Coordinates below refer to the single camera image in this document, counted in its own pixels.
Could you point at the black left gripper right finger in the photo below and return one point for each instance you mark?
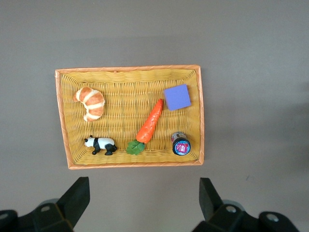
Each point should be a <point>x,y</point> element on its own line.
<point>224,217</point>

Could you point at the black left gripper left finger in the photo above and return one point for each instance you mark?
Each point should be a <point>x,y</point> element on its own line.
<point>60,212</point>

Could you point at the brown wicker basket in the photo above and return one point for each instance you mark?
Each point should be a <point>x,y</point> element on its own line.
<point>125,116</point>

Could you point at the toy panda figure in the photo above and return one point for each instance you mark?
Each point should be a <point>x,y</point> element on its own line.
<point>103,143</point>

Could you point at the small jar with printed lid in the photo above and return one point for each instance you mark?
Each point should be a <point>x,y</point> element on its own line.
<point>181,146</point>

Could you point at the toy croissant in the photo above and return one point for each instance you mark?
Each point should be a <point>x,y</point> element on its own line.
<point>93,101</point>

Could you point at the orange toy carrot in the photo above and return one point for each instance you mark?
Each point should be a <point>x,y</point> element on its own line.
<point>150,123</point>

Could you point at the purple foam cube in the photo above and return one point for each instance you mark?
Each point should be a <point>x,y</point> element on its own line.
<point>177,97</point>

